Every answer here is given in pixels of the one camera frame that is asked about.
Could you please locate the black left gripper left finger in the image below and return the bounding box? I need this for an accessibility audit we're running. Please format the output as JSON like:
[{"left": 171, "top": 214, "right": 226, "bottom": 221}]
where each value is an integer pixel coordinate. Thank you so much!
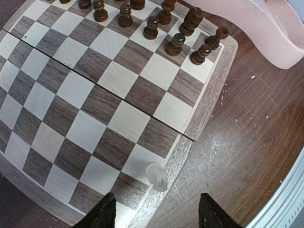
[{"left": 72, "top": 192, "right": 116, "bottom": 228}]

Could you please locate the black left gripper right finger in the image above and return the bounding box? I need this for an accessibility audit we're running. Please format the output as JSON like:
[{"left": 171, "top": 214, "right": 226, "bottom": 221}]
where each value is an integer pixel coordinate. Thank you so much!
[{"left": 199, "top": 193, "right": 240, "bottom": 228}]

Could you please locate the pink double pet bowl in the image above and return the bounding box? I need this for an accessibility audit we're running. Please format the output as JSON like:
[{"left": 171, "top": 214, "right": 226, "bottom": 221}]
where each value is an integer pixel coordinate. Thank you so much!
[{"left": 187, "top": 0, "right": 304, "bottom": 69}]

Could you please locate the dark chess pieces row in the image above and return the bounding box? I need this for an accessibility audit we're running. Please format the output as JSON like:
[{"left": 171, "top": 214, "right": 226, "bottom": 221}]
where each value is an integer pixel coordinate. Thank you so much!
[{"left": 45, "top": 0, "right": 230, "bottom": 65}]

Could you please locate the aluminium front rail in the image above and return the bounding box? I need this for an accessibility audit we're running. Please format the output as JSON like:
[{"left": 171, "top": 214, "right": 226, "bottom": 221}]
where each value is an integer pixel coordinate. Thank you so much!
[{"left": 247, "top": 150, "right": 304, "bottom": 228}]

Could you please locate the white chess piece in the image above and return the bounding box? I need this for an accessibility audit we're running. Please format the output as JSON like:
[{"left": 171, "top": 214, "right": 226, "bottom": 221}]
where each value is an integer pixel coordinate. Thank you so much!
[{"left": 145, "top": 162, "right": 168, "bottom": 192}]

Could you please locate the wooden chess board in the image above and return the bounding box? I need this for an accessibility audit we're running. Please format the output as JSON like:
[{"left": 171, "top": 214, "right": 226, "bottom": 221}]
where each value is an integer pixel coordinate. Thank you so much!
[{"left": 0, "top": 0, "right": 238, "bottom": 228}]

